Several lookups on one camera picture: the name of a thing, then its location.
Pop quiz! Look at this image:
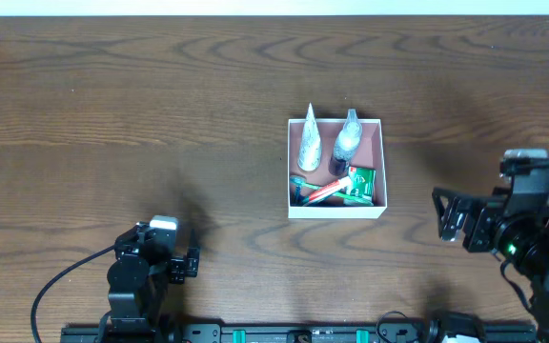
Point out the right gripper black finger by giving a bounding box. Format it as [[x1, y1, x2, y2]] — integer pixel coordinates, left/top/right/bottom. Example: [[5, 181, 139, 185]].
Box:
[[440, 202, 468, 241], [432, 187, 470, 238]]

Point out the green Dettol soap box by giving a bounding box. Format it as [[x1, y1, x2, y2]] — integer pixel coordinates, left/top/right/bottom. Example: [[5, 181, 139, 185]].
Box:
[[344, 166, 376, 206]]

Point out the teal toothpaste tube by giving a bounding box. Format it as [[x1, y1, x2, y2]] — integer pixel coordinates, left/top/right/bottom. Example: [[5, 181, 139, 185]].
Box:
[[301, 176, 353, 206]]

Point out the clear bottle with blue liquid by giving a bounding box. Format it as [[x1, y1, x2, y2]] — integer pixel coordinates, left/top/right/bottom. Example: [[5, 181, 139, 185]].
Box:
[[329, 109, 362, 176]]

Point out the white tube with gold cap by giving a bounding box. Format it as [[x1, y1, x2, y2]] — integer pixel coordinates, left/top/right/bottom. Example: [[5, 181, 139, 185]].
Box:
[[297, 104, 322, 172]]

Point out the green and white toothbrush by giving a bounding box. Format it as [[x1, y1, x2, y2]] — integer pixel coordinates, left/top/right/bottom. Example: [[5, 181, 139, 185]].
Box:
[[289, 175, 375, 207]]

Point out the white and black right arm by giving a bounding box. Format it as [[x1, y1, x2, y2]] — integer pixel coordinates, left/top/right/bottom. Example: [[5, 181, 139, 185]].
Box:
[[432, 188, 549, 342]]

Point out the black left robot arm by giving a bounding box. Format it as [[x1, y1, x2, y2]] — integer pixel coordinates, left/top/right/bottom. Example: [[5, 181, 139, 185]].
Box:
[[107, 223, 200, 335]]

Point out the white box with pink interior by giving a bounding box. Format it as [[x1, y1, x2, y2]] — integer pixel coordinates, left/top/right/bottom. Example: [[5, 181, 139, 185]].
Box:
[[287, 118, 388, 219]]

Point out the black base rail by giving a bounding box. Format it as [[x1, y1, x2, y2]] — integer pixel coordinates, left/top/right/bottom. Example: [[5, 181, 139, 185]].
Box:
[[60, 322, 539, 343]]

